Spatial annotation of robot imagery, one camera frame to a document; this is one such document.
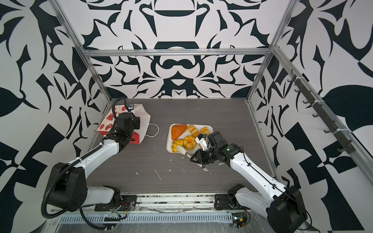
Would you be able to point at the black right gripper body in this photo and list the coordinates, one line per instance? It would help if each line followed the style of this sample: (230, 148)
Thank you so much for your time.
(209, 156)

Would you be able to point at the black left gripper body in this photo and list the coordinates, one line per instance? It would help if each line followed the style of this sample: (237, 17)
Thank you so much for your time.
(135, 124)

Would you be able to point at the red white paper bag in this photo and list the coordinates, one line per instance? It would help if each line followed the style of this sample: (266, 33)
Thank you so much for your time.
(139, 135)

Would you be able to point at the glazed fake pastry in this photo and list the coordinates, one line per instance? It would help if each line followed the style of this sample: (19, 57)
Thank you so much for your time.
(205, 131)

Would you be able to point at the yellow fake bread roll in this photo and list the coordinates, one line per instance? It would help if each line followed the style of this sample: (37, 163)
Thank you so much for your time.
(189, 142)

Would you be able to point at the ridged orange fake bread loaf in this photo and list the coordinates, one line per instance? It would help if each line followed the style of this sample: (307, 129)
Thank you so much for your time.
(193, 131)

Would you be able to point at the white-tipped steel tongs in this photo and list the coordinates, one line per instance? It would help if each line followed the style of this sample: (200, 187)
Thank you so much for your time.
(183, 151)

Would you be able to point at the yellow fake bread piece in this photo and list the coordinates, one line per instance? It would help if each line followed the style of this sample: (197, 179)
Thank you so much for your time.
(176, 143)

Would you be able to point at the orange fake croissant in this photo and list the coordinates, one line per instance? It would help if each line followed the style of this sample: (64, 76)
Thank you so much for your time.
(178, 130)

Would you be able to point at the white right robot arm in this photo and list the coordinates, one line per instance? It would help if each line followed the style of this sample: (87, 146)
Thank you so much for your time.
(266, 187)

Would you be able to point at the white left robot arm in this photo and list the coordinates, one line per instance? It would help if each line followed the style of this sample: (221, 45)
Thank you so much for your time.
(67, 190)

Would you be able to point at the white plastic tray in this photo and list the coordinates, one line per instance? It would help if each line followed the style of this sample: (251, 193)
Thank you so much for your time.
(171, 145)

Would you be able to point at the small electronics board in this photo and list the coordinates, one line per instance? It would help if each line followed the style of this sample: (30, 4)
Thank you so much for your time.
(239, 220)

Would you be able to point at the black hook rack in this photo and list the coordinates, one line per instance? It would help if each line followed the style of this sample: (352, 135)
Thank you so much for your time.
(324, 113)

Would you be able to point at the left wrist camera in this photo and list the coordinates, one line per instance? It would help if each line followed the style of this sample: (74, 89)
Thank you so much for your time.
(130, 107)

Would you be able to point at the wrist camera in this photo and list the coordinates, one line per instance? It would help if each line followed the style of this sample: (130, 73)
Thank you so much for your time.
(202, 141)
(130, 107)

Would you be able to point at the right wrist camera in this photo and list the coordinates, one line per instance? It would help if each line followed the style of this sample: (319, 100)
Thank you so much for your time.
(202, 141)

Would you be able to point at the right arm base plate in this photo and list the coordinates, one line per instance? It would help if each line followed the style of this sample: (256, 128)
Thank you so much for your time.
(230, 202)

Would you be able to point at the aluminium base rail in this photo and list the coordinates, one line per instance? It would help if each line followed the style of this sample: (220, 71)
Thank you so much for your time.
(174, 201)

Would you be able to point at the white slotted cable duct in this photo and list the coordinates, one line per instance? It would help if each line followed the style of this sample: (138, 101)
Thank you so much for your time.
(133, 218)

